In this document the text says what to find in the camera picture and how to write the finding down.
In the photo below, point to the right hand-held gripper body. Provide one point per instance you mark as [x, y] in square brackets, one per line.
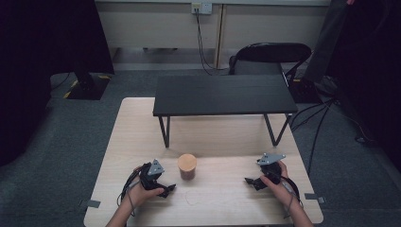
[271, 168]

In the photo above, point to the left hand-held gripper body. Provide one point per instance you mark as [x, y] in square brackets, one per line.
[150, 176]

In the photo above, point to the brown jar with wooden lid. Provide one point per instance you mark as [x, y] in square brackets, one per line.
[187, 166]

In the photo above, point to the person's left hand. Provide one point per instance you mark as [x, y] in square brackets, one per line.
[140, 194]

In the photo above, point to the person's right hand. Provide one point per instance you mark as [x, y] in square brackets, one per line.
[279, 190]

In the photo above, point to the grey tape strip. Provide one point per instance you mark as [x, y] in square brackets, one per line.
[314, 197]
[90, 203]

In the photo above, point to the black table-top shelf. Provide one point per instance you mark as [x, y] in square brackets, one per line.
[223, 94]

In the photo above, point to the black stand base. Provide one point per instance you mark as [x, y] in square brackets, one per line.
[88, 86]

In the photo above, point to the black folding chair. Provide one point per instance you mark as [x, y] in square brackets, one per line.
[271, 53]

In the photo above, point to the dark curtain with stand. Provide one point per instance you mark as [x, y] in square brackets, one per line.
[362, 63]

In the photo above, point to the black curtain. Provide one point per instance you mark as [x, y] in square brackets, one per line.
[41, 63]

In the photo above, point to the white wall socket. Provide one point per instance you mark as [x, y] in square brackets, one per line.
[201, 8]

